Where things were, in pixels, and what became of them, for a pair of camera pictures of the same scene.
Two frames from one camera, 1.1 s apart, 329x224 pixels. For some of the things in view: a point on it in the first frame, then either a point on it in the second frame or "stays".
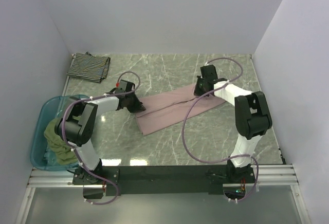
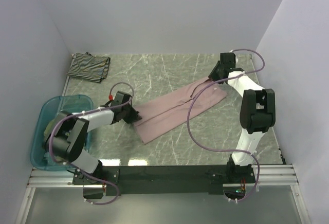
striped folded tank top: [89, 67] stays
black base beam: [129, 179] stays
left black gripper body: [133, 104] -> [130, 114]
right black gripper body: [199, 89] -> [214, 74]
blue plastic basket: [42, 156] stays
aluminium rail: [46, 179] stays
